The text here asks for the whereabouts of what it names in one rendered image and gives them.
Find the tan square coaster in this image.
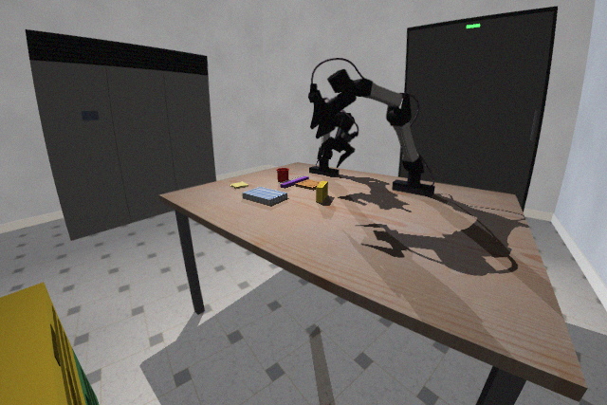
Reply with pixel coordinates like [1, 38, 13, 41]
[295, 179, 321, 190]

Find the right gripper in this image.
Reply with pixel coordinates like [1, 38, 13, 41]
[321, 131, 355, 168]

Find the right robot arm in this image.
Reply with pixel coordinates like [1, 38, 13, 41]
[309, 111, 359, 173]

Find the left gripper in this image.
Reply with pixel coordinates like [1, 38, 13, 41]
[310, 95, 345, 138]

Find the yellow sponge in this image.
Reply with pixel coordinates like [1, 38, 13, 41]
[316, 181, 328, 203]

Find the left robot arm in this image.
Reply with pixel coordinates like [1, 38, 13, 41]
[327, 69, 435, 191]

